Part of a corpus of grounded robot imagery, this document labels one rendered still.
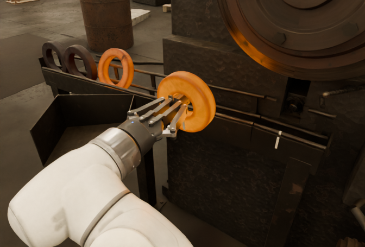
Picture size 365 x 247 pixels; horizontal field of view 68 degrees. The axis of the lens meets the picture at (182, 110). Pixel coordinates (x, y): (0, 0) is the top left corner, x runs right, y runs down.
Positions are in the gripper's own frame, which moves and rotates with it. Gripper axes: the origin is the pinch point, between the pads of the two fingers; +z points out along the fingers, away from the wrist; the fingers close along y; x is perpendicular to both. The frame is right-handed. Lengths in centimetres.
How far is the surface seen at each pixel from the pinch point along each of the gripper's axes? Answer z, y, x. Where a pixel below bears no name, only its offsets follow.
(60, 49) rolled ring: 20, -82, -11
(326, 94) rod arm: 8.1, 28.8, 5.4
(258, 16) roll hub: 9.7, 12.4, 18.2
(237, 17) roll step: 16.3, 4.9, 15.4
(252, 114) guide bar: 22.9, 9.8, -15.5
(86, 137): -6.5, -36.8, -24.5
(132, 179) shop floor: 24, -55, -86
